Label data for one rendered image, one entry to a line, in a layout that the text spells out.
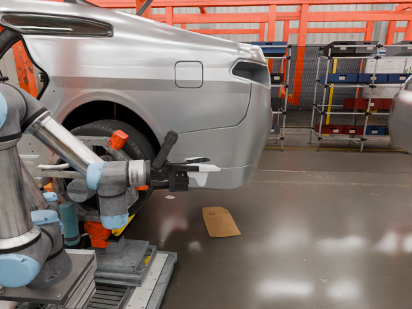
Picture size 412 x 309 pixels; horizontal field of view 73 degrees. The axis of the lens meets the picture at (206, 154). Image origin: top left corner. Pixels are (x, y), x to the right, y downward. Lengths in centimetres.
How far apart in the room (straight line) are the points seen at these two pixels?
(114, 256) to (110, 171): 145
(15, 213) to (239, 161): 126
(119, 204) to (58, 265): 38
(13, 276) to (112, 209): 31
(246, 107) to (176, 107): 42
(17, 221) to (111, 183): 26
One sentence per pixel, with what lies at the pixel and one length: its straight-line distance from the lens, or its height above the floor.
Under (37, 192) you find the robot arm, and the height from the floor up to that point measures 104.
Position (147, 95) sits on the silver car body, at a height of 135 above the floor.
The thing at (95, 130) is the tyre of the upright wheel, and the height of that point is 115.
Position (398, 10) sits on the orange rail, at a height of 323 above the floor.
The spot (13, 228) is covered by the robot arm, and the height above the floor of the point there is 110.
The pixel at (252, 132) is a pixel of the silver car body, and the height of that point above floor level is 112.
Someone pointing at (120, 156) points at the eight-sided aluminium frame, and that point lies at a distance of 166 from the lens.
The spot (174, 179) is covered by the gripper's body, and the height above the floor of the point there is 121.
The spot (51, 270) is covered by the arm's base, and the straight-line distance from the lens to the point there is 111.
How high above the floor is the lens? 149
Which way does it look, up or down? 17 degrees down
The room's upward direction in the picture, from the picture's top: straight up
